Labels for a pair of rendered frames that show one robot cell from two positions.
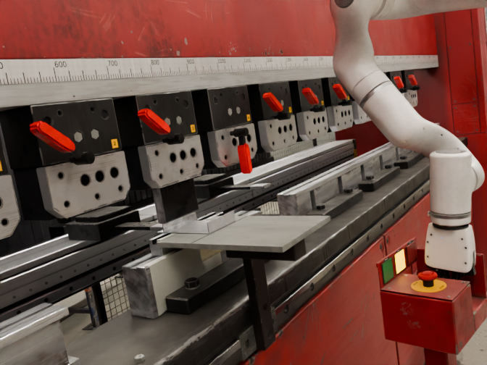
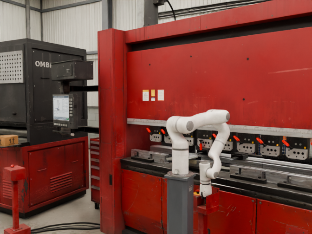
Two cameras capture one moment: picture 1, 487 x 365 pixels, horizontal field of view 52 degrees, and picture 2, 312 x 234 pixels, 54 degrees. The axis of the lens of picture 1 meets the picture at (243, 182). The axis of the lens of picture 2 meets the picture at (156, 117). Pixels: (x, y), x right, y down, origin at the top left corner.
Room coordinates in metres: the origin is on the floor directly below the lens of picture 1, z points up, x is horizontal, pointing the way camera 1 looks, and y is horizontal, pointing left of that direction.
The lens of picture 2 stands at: (0.94, -2.82, 1.57)
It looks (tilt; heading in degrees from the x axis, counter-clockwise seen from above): 4 degrees down; 96
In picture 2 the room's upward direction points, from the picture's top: straight up
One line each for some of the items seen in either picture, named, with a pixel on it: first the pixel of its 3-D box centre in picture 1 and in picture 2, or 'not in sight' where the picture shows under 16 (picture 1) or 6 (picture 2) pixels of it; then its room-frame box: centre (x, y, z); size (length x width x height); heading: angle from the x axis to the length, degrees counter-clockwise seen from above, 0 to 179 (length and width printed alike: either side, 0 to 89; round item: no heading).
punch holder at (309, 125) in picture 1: (301, 110); (247, 142); (1.44, -0.20, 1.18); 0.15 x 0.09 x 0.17; 145
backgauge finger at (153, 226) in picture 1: (126, 221); (200, 152); (1.07, 0.26, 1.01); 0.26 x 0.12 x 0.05; 55
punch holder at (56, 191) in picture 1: (69, 157); (172, 134); (0.78, 0.26, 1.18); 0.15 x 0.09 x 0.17; 145
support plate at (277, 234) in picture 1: (243, 231); (182, 158); (0.88, 0.01, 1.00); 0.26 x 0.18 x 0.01; 55
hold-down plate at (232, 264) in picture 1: (225, 275); (191, 167); (0.97, 0.06, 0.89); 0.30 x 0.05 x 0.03; 145
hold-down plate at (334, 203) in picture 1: (336, 206); (247, 178); (1.43, -0.26, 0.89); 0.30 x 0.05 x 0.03; 145
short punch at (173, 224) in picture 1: (177, 203); (191, 150); (0.97, 0.14, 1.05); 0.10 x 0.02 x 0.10; 145
